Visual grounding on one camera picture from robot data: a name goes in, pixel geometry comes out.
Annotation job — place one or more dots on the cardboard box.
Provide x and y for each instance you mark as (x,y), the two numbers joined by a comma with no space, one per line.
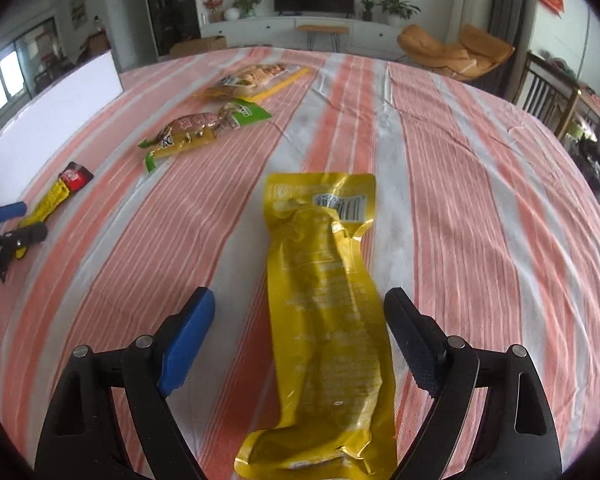
(200,45)

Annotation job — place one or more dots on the slim yellow red snack packet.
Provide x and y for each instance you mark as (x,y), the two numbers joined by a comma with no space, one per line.
(50,200)

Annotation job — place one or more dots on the clutter of assorted goods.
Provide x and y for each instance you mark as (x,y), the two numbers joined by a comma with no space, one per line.
(595,160)

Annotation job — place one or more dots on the large green potted plant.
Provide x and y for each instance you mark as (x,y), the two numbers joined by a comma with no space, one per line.
(397,7)

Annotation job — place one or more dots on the snack packet with yellow strip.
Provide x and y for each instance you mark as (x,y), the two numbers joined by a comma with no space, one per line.
(250,77)

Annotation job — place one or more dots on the red flowers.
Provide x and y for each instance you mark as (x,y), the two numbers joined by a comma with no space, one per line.
(214,5)

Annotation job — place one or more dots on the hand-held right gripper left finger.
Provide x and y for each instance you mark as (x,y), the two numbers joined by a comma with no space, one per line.
(190,345)

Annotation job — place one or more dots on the green yellow snack packet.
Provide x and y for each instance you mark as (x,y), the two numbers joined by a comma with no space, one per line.
(195,130)

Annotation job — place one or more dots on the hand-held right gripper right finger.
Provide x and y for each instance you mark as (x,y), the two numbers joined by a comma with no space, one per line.
(415,345)

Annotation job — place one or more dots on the framed wall picture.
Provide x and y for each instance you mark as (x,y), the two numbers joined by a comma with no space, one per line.
(78,10)

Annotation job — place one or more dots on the dark tall cabinet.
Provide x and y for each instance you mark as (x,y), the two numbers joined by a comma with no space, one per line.
(172,5)

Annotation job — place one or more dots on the small green potted plant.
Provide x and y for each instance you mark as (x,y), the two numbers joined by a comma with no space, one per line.
(367,9)

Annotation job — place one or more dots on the small wooden bench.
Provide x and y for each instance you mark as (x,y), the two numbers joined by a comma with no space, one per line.
(322,30)

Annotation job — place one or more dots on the dark wooden chair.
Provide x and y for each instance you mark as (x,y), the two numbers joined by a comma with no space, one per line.
(535,90)

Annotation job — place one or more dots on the window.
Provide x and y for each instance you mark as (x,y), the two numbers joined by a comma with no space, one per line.
(10,75)

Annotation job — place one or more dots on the long yellow snack packet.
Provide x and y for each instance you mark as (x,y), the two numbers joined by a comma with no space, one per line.
(325,310)

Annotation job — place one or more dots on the white television cabinet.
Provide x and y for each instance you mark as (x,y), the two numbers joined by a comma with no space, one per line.
(270,27)

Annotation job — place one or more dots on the orange lounge chair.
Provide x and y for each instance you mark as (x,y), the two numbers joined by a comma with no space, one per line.
(445,52)

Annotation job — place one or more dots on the pink striped cloth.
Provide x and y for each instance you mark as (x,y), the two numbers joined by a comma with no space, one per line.
(455,185)

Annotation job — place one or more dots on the green plant in vase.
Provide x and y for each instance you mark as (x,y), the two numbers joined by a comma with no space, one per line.
(247,2)

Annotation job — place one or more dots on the white board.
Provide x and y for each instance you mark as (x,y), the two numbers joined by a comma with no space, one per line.
(55,110)

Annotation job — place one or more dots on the grey curtain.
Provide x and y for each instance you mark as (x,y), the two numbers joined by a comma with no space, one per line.
(515,10)

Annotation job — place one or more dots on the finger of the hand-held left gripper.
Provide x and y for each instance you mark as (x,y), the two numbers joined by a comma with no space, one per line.
(7,211)
(27,235)

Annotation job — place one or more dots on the white vase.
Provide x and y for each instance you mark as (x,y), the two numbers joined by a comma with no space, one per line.
(231,13)

